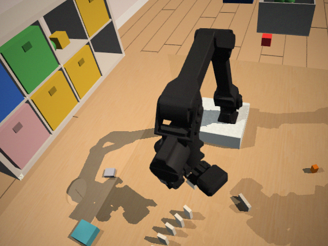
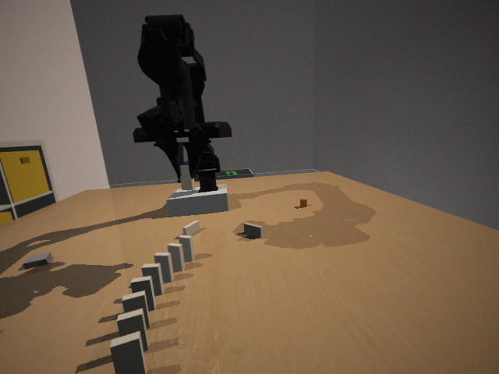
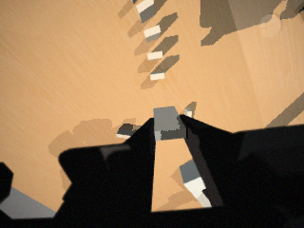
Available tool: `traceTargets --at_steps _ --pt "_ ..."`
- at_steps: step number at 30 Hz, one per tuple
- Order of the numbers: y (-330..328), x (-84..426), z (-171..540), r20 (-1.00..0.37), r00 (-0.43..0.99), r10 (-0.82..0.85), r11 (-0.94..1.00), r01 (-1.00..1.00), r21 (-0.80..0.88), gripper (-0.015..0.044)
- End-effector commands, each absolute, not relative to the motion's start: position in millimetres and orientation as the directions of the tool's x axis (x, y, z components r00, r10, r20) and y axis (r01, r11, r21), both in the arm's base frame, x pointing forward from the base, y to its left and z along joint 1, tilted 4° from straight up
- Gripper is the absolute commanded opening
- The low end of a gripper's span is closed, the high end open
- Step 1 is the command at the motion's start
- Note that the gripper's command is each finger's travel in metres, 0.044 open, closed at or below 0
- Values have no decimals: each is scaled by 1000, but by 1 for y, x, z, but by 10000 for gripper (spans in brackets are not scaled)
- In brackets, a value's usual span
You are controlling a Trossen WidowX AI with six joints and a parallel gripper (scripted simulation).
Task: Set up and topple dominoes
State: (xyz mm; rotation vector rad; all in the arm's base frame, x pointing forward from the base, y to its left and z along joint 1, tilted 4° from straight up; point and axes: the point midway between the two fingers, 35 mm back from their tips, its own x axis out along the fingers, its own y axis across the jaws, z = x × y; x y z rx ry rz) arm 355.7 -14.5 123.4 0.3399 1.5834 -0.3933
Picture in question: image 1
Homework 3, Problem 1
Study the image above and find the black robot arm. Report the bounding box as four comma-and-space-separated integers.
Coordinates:
149, 28, 242, 189

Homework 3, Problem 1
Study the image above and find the teal block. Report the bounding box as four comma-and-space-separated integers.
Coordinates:
71, 219, 100, 246

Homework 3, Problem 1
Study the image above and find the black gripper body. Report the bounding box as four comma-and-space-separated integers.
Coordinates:
154, 138, 228, 197

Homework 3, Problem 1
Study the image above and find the orange rectangular block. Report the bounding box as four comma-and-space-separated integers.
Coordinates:
310, 165, 319, 173

